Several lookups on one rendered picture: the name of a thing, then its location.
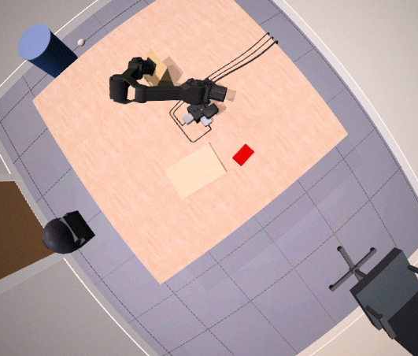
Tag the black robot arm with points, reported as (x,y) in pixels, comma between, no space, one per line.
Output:
(194,92)

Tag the red rectangular block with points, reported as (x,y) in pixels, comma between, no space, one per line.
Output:
(243,154)

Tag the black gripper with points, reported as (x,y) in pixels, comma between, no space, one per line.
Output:
(209,111)

